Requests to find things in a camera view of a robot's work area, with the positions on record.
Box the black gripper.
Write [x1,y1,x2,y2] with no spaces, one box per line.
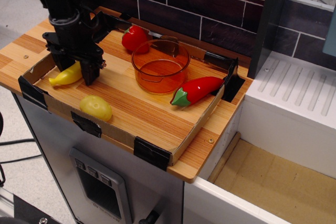
[43,8,107,86]

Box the yellow plastic banana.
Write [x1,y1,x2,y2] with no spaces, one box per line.
[49,61,82,87]

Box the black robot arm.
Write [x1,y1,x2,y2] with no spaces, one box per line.
[40,0,106,86]

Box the transparent orange plastic pot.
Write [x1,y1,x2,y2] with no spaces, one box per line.
[131,39,191,94]

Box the cardboard fence with black tape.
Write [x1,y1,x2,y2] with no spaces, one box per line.
[18,17,251,178]

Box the yellow toy potato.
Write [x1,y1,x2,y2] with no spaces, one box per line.
[79,95,112,122]

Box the red toy chili pepper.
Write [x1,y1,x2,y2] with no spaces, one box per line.
[170,77,224,107]

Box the grey toy dishwasher panel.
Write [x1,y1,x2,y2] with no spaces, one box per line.
[69,147,133,223]

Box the white toy sink unit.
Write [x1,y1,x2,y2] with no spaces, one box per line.
[183,52,335,223]

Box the black floor cable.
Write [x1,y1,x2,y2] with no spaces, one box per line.
[0,140,43,188]

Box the dark grey vertical post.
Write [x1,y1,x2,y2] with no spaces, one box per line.
[247,0,285,79]

